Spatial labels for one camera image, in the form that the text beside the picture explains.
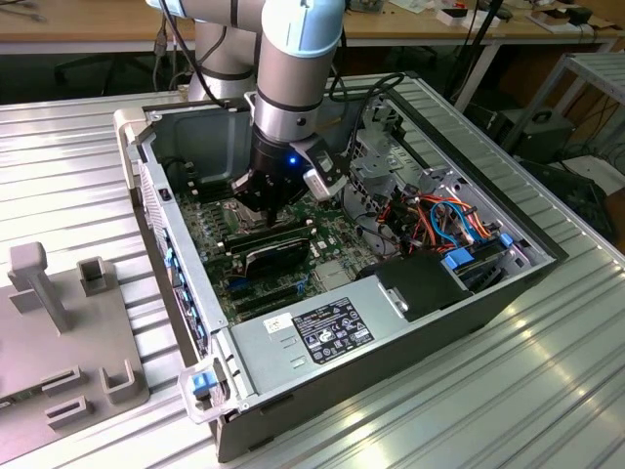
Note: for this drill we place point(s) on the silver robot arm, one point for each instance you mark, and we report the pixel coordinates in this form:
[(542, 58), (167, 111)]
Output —
[(288, 83)]

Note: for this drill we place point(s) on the CPU socket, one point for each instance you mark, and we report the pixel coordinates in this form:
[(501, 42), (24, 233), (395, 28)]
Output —
[(239, 217)]

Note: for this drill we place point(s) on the black RAM slot bank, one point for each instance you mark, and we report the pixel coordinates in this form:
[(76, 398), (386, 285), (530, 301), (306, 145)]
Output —
[(263, 239), (210, 188)]

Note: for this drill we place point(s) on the black expansion slot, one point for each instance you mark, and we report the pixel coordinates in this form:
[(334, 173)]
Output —
[(268, 307), (263, 292)]

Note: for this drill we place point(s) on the black expansion card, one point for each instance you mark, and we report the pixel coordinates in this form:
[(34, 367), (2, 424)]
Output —
[(276, 256)]

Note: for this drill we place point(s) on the open PC case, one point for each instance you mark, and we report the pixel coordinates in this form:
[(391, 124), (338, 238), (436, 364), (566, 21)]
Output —
[(195, 132)]

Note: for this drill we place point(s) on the green motherboard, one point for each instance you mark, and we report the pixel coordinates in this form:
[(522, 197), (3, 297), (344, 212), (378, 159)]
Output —
[(337, 234)]

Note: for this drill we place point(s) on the metal drive cage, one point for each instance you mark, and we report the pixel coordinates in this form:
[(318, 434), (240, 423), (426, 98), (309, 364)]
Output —
[(376, 171)]

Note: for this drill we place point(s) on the silver chipset heatsink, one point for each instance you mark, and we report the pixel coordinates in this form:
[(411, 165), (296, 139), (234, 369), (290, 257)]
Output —
[(334, 276)]

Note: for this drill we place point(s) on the silver power supply unit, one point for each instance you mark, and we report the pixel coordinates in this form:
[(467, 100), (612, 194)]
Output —
[(273, 342)]

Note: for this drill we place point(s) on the black plastic shroud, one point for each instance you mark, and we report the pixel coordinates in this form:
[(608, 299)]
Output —
[(415, 283)]

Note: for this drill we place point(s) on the blue disk carrier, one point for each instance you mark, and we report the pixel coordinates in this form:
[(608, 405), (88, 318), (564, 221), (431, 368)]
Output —
[(459, 261)]

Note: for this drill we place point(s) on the blue front clip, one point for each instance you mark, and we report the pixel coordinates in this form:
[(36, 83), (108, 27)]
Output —
[(201, 382)]

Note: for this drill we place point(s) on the wooden desk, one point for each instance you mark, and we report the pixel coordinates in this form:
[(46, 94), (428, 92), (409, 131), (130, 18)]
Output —
[(97, 24)]

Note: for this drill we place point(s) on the black equipment box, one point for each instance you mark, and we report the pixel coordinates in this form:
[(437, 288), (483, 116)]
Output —
[(547, 137)]

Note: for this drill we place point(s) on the grey parts rack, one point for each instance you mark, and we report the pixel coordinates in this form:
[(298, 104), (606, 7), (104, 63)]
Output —
[(29, 342)]

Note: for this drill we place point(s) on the metal slat shelf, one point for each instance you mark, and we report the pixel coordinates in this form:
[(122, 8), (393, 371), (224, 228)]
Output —
[(600, 68)]

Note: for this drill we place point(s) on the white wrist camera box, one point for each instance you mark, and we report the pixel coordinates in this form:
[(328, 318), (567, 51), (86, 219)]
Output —
[(320, 183)]

